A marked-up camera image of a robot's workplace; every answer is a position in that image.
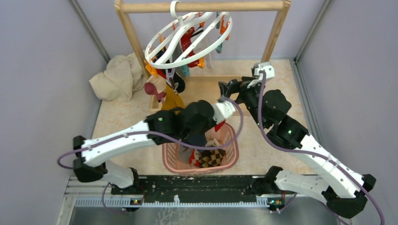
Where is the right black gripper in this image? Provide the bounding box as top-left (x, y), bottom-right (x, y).
top-left (217, 76), bottom-right (267, 129)

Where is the dark navy sock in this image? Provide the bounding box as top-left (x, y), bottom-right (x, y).
top-left (184, 135), bottom-right (207, 151)

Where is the plain red sock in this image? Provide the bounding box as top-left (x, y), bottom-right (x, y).
top-left (214, 120), bottom-right (226, 132)

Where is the beige brown sock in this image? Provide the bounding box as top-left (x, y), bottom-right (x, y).
top-left (205, 138), bottom-right (221, 150)

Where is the grey sock with striped cuff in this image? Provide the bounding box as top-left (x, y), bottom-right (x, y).
top-left (177, 146), bottom-right (192, 164)

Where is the brown yellow argyle sock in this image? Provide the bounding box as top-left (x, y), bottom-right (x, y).
top-left (200, 149), bottom-right (226, 168)

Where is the pink plastic laundry basket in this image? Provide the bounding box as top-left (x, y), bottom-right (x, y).
top-left (162, 123), bottom-right (239, 175)

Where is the red patterned sock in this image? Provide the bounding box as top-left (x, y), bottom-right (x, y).
top-left (180, 27), bottom-right (199, 68)

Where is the wooden hanger rack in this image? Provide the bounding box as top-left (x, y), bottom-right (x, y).
top-left (114, 0), bottom-right (293, 117)

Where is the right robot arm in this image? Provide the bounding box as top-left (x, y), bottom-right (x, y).
top-left (218, 78), bottom-right (376, 218)

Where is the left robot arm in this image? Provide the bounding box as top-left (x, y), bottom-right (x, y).
top-left (72, 100), bottom-right (235, 194)

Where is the white round clip hanger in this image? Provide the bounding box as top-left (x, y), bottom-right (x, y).
top-left (144, 0), bottom-right (233, 69)

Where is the mustard yellow sock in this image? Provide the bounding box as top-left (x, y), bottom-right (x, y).
top-left (161, 84), bottom-right (185, 110)

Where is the grey black sock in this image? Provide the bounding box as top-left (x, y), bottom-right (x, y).
top-left (155, 46), bottom-right (187, 94)

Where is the beige crumpled cloth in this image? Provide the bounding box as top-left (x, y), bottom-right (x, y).
top-left (89, 53), bottom-right (146, 101)

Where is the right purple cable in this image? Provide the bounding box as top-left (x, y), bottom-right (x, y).
top-left (257, 70), bottom-right (385, 225)

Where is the purple cable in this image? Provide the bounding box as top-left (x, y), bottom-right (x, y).
top-left (57, 97), bottom-right (245, 215)
top-left (257, 70), bottom-right (385, 225)

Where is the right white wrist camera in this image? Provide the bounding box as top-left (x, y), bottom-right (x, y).
top-left (247, 61), bottom-right (276, 88)

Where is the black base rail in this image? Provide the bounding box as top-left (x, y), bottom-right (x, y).
top-left (64, 174), bottom-right (346, 209)

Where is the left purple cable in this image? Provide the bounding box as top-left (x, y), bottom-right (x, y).
top-left (57, 97), bottom-right (245, 215)

